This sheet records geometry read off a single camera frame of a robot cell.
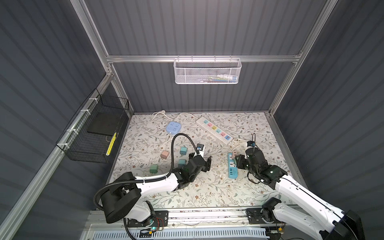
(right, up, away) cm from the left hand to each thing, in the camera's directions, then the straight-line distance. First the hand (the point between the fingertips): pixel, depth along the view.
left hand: (205, 155), depth 82 cm
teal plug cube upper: (-13, 0, +15) cm, 20 cm away
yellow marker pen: (-45, +10, -12) cm, 48 cm away
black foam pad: (-52, +18, -6) cm, 56 cm away
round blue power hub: (-22, +15, +26) cm, 37 cm away
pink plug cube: (-26, -2, +15) cm, 30 cm away
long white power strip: (+13, +12, +23) cm, 29 cm away
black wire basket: (-56, +12, -10) cm, 59 cm away
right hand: (+18, -2, -1) cm, 18 cm away
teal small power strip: (+16, -9, +4) cm, 19 cm away
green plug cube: (-31, -9, +6) cm, 33 cm away
